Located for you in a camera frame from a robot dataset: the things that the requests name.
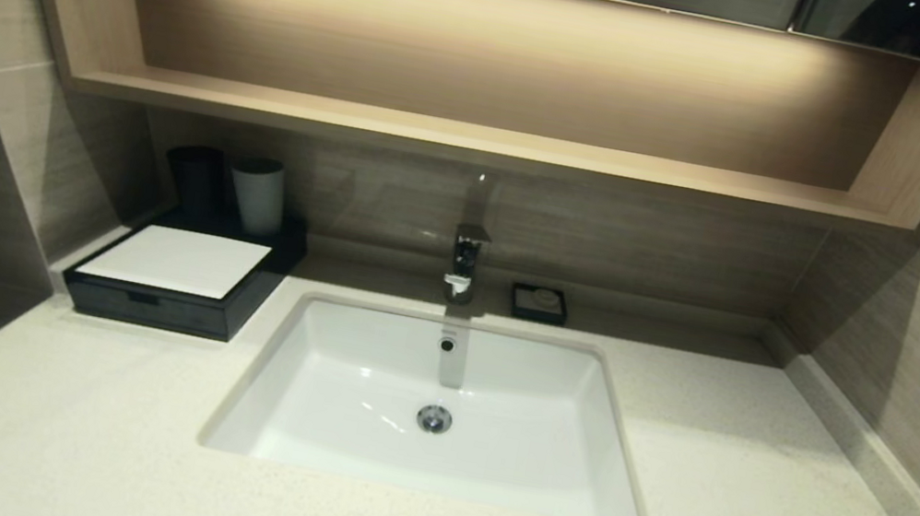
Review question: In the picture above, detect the black drawer of amenity box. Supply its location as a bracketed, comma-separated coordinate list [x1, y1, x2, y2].
[57, 272, 235, 343]

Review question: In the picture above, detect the black amenity box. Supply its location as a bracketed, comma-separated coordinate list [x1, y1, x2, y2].
[56, 181, 314, 353]

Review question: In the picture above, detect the chrome faucet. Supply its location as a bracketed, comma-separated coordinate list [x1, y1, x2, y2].
[441, 221, 495, 309]

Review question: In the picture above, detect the black soap dish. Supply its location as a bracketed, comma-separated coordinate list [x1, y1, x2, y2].
[507, 281, 573, 328]

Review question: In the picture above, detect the chrome drain stopper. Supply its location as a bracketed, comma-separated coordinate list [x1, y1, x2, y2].
[414, 401, 455, 438]

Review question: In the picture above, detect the white ceramic sink basin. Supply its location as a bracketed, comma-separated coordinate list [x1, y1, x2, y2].
[195, 277, 677, 516]

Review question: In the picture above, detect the white cup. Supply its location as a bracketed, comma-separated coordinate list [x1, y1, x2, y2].
[219, 155, 293, 242]

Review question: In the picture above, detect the black cup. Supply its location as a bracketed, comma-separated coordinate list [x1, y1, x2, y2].
[157, 141, 236, 225]

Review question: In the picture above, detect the white card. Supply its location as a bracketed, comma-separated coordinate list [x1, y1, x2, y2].
[76, 214, 274, 308]

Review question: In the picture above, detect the light wooden wall shelf niche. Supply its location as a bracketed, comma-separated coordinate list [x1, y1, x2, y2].
[0, 0, 920, 244]

